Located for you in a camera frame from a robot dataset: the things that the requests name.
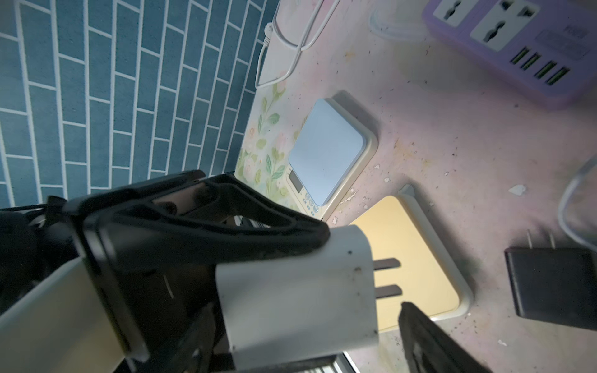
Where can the white USB wall charger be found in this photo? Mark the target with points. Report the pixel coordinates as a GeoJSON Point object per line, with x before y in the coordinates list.
{"type": "Point", "coordinates": [295, 309]}

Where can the purple power strip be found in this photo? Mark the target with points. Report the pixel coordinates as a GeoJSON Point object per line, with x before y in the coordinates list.
{"type": "Point", "coordinates": [546, 49]}

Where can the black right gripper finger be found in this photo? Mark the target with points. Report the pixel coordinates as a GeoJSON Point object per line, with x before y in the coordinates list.
{"type": "Point", "coordinates": [427, 348]}

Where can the yellow electronic kitchen scale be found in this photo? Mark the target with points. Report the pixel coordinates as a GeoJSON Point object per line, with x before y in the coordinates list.
{"type": "Point", "coordinates": [409, 255]}

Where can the floral table mat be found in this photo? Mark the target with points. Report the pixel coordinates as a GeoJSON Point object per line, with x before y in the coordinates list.
{"type": "Point", "coordinates": [270, 135]}

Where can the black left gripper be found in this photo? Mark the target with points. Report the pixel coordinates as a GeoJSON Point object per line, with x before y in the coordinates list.
{"type": "Point", "coordinates": [159, 320]}

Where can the blue electronic kitchen scale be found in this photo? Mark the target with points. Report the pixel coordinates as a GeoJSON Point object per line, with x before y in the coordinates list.
{"type": "Point", "coordinates": [330, 152]}

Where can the black USB wall charger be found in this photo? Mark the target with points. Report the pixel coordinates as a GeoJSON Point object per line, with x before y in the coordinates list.
{"type": "Point", "coordinates": [553, 285]}

